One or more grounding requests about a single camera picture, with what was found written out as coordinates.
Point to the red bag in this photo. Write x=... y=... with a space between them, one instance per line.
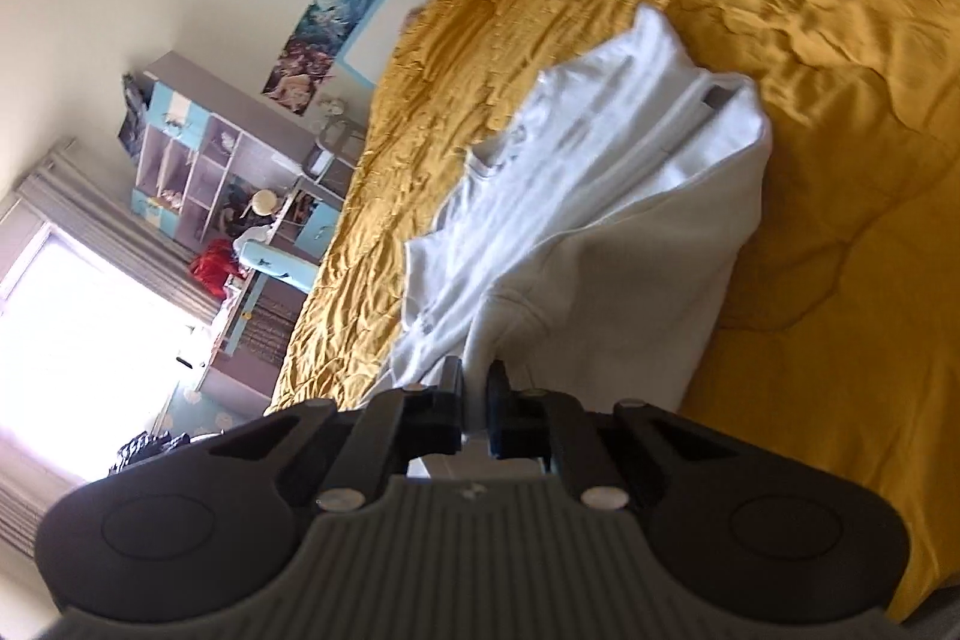
x=212 y=265

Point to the grey folding chair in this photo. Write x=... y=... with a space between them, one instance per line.
x=335 y=141

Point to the cream round lamp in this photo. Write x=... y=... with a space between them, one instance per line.
x=264 y=202

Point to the black object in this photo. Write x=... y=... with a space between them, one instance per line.
x=146 y=449

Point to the grey and blue shelf unit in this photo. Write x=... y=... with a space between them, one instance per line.
x=195 y=160

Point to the white printed sweatshirt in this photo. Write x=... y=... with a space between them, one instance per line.
x=600 y=197

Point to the pale figure wall poster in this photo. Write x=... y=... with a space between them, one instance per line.
x=298 y=79

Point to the grey curtain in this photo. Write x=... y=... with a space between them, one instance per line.
x=112 y=220
x=37 y=497

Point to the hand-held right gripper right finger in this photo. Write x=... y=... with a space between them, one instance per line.
x=497 y=407

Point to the blue wall poster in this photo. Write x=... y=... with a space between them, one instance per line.
x=330 y=18

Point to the light blue drawer unit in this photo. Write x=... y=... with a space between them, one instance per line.
x=318 y=227

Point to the window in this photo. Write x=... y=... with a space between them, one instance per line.
x=82 y=347

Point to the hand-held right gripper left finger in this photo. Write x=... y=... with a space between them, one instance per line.
x=450 y=381

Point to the mustard yellow quilt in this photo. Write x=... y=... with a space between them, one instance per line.
x=825 y=85

